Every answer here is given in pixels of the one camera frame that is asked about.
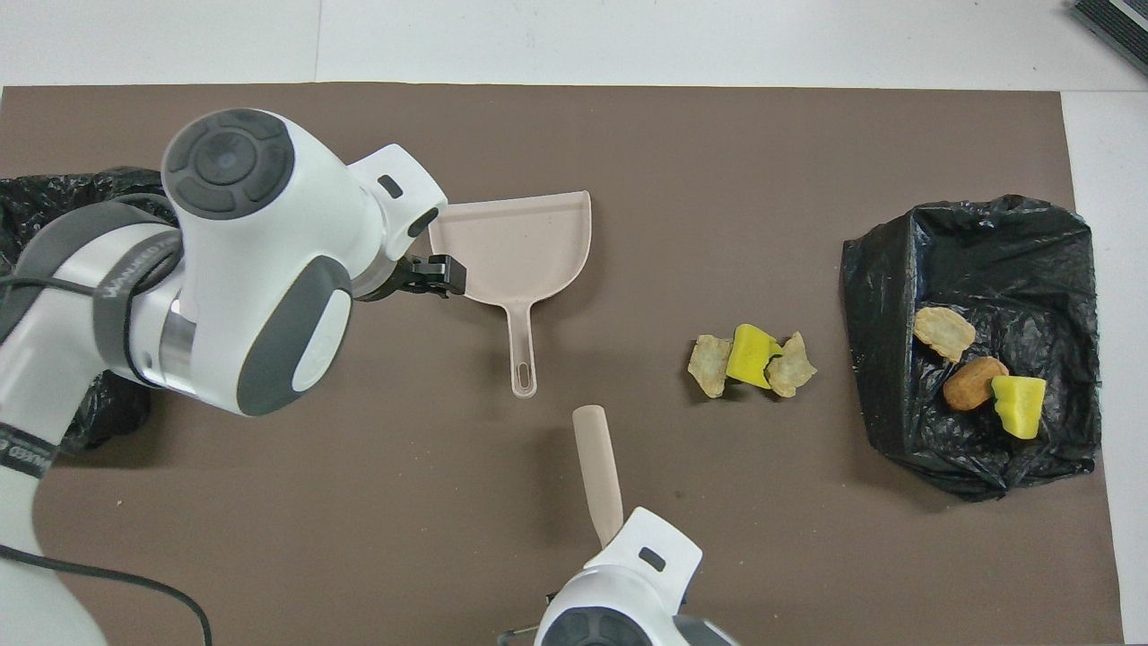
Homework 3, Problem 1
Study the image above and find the grey ribbed object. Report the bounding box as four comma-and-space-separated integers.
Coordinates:
1067, 0, 1148, 77

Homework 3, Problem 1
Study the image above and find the pale orange sponge piece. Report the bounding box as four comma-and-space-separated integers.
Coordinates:
765, 331, 818, 399

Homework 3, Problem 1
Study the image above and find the beige brush with black bristles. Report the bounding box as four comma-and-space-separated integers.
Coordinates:
572, 405, 625, 550

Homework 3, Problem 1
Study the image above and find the box-shaped bin with black bag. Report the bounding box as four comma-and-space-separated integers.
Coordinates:
840, 195, 1104, 502

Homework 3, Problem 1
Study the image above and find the crumpled black bag lined bin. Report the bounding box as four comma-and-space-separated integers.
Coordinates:
0, 166, 180, 454

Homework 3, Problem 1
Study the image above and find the yellow sponge with green scourer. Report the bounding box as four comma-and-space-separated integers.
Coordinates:
735, 323, 784, 364

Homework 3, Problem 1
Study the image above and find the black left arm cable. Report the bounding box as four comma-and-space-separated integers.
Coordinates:
0, 269, 213, 646

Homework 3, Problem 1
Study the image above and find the brown table mat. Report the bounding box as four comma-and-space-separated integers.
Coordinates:
0, 83, 1126, 646

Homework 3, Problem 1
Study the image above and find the beige plastic dustpan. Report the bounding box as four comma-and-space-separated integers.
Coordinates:
428, 189, 593, 398

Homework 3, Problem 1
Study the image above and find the notched yellow sponge piece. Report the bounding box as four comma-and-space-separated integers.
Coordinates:
991, 375, 1048, 441

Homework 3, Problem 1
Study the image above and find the brown sponge piece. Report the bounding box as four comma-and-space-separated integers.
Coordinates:
943, 356, 1010, 412

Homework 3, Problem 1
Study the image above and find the pale greenish sponge piece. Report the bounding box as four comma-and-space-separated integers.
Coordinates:
688, 335, 735, 399

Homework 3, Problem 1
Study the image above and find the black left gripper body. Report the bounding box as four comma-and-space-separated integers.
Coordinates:
359, 260, 430, 301

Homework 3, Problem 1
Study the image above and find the pale beige sponge piece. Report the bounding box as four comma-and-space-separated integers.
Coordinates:
912, 305, 977, 363

